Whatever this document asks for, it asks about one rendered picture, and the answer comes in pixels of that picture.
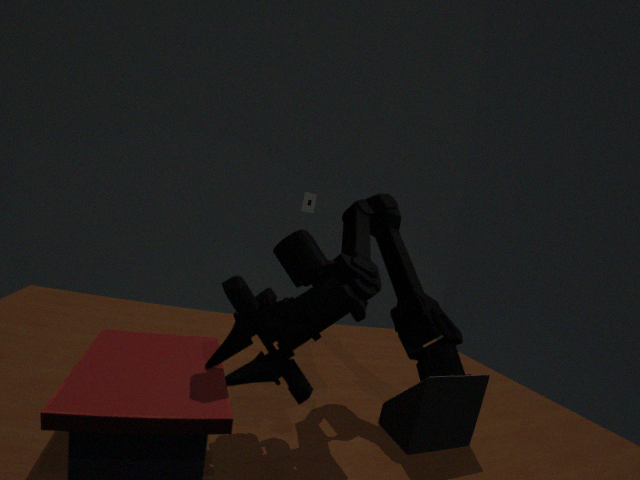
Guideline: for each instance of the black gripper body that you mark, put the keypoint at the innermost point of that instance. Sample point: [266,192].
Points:
[291,325]

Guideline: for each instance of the dark red lid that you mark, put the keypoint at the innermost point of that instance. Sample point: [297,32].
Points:
[143,383]

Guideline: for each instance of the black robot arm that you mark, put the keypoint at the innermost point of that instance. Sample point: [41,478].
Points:
[342,285]

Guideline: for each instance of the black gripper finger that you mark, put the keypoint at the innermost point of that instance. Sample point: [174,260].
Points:
[237,340]
[258,370]

